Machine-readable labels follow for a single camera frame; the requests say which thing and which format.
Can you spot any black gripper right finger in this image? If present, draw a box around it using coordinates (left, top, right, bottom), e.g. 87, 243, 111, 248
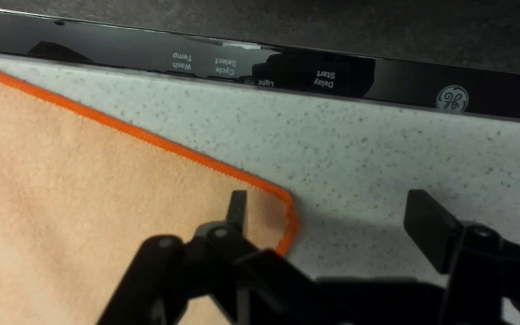
403, 188, 520, 325

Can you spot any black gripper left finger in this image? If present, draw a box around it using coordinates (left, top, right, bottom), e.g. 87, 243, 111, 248
96, 188, 320, 325

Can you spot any orange microfibre cloth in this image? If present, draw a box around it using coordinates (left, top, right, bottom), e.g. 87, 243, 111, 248
0, 60, 302, 325

